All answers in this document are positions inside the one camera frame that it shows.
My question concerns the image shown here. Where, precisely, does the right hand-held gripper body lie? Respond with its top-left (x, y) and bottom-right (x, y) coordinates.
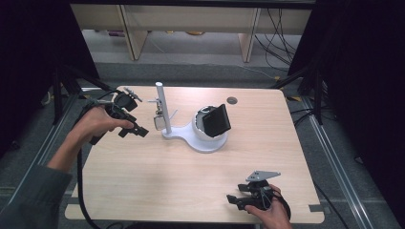
top-left (245, 170), bottom-right (282, 212)

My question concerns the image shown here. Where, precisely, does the white stand with bowl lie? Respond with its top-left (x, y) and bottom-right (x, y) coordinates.
top-left (147, 81), bottom-right (229, 154)

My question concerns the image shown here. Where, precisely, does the aluminium floor rail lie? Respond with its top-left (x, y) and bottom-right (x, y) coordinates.
top-left (6, 92), bottom-right (82, 206)
top-left (299, 94), bottom-right (375, 229)

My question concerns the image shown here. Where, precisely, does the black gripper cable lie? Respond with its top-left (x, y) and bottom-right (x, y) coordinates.
top-left (75, 90), bottom-right (123, 229)

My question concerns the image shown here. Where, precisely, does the silver keychain with clasp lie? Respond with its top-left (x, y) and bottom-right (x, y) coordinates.
top-left (153, 98), bottom-right (166, 132)

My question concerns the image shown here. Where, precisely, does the person's right hand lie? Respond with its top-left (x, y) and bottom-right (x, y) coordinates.
top-left (244, 184), bottom-right (292, 229)

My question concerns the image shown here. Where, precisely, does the black curtain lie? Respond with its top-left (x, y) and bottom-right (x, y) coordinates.
top-left (0, 0), bottom-right (100, 158)
top-left (287, 0), bottom-right (405, 220)

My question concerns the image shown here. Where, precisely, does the bundle of black cables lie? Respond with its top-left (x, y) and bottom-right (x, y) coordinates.
top-left (253, 8), bottom-right (303, 73)

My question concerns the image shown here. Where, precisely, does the white floor cable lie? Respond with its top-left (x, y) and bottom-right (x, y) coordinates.
top-left (235, 63), bottom-right (282, 81)

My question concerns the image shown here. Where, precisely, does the black wallet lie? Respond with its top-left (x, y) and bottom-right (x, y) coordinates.
top-left (202, 103), bottom-right (232, 138)

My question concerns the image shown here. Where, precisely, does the light wooden desk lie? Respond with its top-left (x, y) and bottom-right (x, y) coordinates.
top-left (70, 3), bottom-right (315, 63)

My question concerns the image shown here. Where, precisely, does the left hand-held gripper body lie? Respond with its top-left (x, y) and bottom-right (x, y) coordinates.
top-left (94, 86), bottom-right (143, 129)

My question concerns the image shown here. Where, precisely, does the black metal stand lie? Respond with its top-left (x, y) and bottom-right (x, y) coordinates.
top-left (51, 61), bottom-right (114, 126)
top-left (269, 61), bottom-right (329, 126)

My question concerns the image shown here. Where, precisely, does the person's left hand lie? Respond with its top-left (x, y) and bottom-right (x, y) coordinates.
top-left (75, 106), bottom-right (135, 146)

